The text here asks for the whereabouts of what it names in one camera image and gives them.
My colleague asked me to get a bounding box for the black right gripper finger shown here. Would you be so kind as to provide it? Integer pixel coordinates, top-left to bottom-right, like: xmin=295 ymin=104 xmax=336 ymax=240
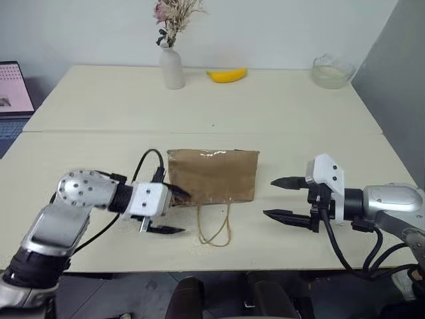
xmin=262 ymin=209 xmax=313 ymax=231
xmin=270 ymin=176 xmax=311 ymax=191

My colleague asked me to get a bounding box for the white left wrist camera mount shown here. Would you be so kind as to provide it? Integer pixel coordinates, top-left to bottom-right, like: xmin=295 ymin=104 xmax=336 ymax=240
xmin=120 ymin=181 xmax=169 ymax=221

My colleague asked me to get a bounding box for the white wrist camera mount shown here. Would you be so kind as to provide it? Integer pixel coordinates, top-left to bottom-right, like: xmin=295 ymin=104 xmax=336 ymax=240
xmin=120 ymin=181 xmax=169 ymax=221
xmin=305 ymin=153 xmax=347 ymax=227

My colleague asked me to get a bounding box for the white ceramic vase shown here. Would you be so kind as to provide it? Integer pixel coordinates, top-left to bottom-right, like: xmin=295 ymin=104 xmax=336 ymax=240
xmin=159 ymin=42 xmax=186 ymax=90

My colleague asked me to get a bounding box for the brown paper bag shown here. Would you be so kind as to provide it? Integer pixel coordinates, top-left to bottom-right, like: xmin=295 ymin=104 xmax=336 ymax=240
xmin=166 ymin=149 xmax=261 ymax=248

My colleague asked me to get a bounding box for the dried flower bouquet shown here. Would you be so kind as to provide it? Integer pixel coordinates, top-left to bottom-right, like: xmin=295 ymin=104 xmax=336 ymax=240
xmin=152 ymin=0 xmax=209 ymax=49

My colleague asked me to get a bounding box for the yellow banana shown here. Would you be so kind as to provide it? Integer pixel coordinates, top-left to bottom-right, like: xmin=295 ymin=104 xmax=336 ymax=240
xmin=205 ymin=67 xmax=248 ymax=84

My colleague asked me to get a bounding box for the dark rounded shape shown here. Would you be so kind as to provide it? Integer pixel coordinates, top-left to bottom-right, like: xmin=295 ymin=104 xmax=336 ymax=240
xmin=167 ymin=276 xmax=206 ymax=319
xmin=244 ymin=270 xmax=300 ymax=319

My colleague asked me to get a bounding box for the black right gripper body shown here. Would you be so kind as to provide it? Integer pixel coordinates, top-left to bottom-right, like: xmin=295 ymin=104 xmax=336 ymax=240
xmin=306 ymin=182 xmax=333 ymax=234

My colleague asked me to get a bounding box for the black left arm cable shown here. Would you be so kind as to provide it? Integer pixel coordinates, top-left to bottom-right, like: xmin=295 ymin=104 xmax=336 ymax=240
xmin=73 ymin=149 xmax=166 ymax=255

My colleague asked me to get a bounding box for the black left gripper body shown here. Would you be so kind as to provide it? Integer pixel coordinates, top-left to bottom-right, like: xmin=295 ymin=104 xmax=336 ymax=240
xmin=130 ymin=184 xmax=174 ymax=233

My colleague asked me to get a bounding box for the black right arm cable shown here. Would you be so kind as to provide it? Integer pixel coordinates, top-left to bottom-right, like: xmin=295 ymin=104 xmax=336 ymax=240
xmin=319 ymin=205 xmax=425 ymax=280

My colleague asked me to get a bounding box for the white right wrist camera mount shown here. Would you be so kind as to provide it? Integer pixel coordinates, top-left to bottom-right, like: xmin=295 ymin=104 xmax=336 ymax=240
xmin=305 ymin=153 xmax=347 ymax=227

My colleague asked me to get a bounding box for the clear glass bowl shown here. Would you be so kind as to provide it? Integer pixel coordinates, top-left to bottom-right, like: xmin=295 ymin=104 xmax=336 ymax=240
xmin=310 ymin=53 xmax=357 ymax=90

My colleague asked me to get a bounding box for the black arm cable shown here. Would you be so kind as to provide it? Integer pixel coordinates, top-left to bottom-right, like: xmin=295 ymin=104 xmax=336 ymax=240
xmin=319 ymin=205 xmax=425 ymax=280
xmin=73 ymin=149 xmax=166 ymax=255

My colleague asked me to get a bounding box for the open laptop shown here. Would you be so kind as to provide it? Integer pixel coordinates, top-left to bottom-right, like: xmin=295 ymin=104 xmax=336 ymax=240
xmin=0 ymin=60 xmax=36 ymax=160

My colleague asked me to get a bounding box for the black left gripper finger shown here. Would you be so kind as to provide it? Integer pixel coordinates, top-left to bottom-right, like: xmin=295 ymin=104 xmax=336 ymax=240
xmin=167 ymin=184 xmax=193 ymax=201
xmin=146 ymin=224 xmax=187 ymax=236

